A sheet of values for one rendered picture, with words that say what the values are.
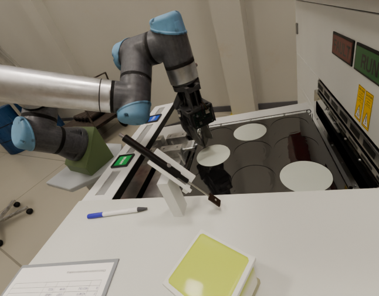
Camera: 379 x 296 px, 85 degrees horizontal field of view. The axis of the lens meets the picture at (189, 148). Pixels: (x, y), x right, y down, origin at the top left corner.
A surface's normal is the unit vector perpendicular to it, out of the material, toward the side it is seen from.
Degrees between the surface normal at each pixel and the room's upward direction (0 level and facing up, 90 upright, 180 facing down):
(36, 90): 84
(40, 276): 0
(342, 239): 0
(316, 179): 0
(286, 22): 90
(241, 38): 90
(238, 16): 90
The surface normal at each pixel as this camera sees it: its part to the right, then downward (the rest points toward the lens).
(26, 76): 0.29, -0.32
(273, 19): -0.45, 0.60
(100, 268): -0.30, -0.80
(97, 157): 0.83, 0.07
